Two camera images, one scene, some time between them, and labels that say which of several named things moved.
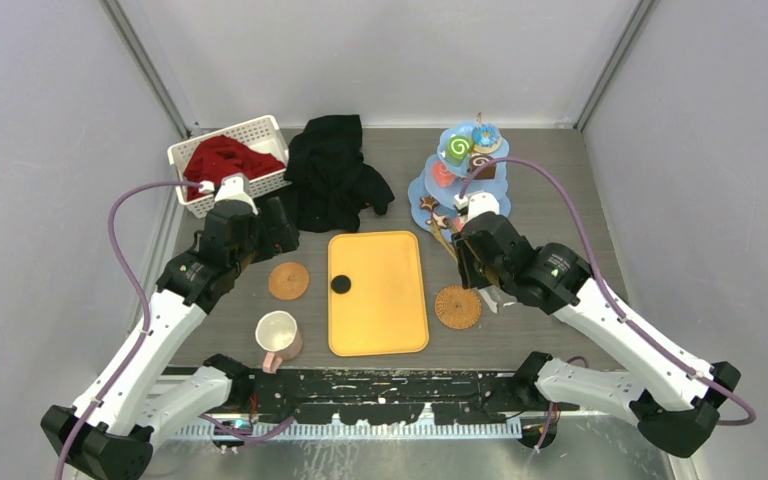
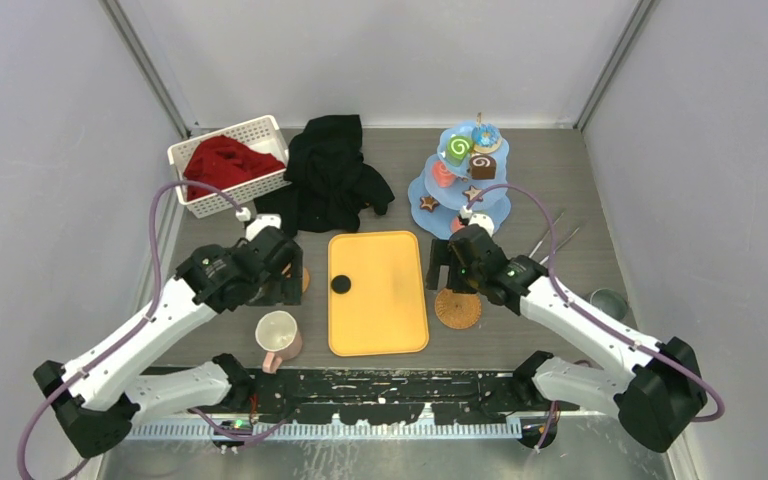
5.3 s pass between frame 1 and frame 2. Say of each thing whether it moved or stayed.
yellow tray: stayed
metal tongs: moved
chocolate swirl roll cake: stayed
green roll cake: stayed
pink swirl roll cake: stayed
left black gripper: moved
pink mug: stayed
